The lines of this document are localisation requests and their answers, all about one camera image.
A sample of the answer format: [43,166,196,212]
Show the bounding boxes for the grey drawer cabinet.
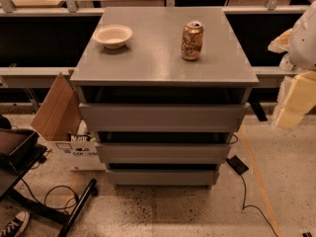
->
[69,6,260,189]

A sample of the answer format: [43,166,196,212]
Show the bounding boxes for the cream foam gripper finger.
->
[268,29,292,53]
[275,71,316,130]

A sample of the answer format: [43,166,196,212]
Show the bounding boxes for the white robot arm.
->
[268,1,316,132]

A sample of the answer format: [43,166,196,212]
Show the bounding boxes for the gold soda can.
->
[181,21,203,61]

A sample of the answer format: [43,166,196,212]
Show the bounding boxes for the black and white sneaker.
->
[0,210,30,237]

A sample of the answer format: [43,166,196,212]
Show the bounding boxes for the grey top drawer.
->
[79,104,246,132]

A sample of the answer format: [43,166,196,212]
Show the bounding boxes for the white paper bowl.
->
[93,25,133,49]

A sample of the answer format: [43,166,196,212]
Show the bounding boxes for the black floor cable right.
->
[240,173,280,237]

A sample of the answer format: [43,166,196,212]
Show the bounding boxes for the grey bottom drawer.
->
[108,170,219,186]

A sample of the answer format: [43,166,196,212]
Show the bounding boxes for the black power adapter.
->
[226,156,249,175]

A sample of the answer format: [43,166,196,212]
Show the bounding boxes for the grey drawer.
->
[108,170,219,186]
[79,104,246,132]
[96,143,230,164]

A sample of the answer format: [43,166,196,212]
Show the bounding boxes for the open cardboard box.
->
[31,73,106,171]

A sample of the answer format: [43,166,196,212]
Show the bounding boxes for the black looped cable left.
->
[20,178,81,215]

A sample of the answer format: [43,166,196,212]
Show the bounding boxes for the grey middle drawer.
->
[96,143,230,164]

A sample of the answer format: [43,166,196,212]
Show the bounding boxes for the black tray on cart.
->
[0,128,39,167]

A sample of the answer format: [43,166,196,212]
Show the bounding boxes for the clear pump bottle left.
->
[279,53,294,71]

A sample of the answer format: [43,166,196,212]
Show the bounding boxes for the black cart frame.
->
[0,143,99,237]

